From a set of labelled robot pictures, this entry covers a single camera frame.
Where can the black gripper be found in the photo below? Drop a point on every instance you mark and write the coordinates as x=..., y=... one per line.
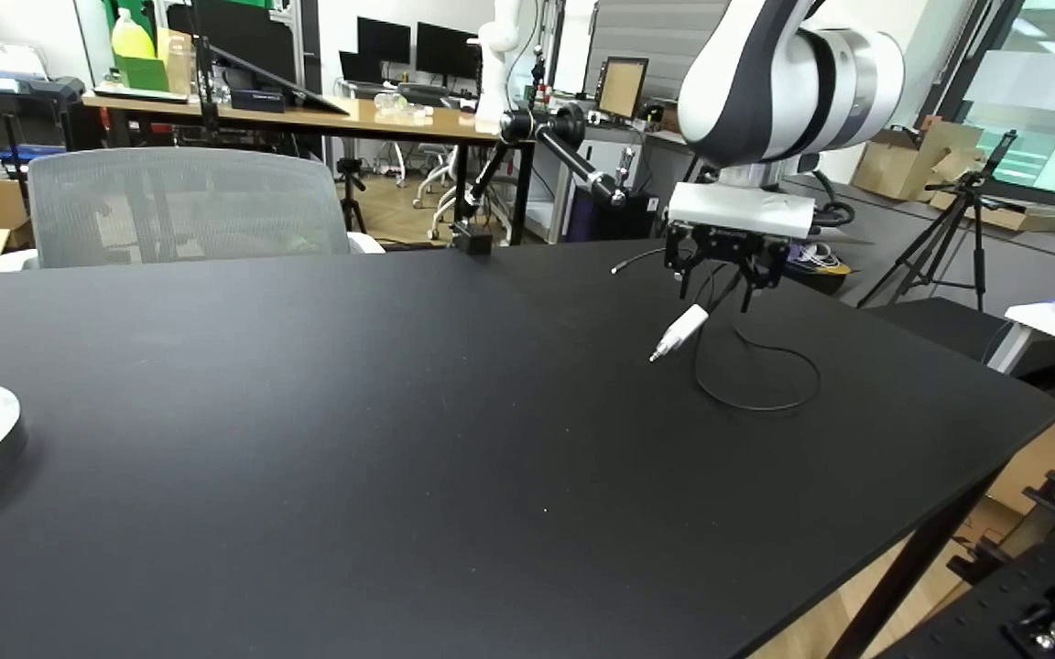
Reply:
x=730, y=249

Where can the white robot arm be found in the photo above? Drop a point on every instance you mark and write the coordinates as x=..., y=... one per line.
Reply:
x=820, y=74

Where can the grey drawer cabinet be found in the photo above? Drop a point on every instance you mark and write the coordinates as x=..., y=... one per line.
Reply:
x=603, y=185

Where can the tall black tripod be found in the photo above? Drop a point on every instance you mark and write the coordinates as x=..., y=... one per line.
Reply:
x=943, y=232

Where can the black table leg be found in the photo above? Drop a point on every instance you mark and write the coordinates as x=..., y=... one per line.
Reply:
x=906, y=572

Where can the black computer monitor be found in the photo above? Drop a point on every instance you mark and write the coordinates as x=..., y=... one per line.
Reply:
x=449, y=53
x=382, y=41

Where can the small black tripod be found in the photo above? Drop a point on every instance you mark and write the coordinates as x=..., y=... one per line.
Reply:
x=350, y=194

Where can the black perforated breadboard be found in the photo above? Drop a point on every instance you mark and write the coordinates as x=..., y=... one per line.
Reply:
x=1015, y=596

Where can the wooden desk with black legs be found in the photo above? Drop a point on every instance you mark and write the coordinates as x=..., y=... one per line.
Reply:
x=310, y=117

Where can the black display panel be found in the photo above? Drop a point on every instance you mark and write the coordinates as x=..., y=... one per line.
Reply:
x=238, y=38

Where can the grey mesh chair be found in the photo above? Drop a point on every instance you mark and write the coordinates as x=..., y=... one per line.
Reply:
x=184, y=206

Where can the green poster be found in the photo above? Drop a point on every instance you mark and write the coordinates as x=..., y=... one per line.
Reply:
x=135, y=50

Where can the black storage crate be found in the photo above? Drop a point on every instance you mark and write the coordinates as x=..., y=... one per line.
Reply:
x=8, y=114

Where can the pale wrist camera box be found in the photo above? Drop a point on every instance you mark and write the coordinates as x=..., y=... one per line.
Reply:
x=742, y=208

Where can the wooden picture frame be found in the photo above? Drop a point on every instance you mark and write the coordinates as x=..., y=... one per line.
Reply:
x=624, y=90

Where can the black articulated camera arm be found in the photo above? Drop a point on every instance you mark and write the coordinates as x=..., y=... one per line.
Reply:
x=546, y=134

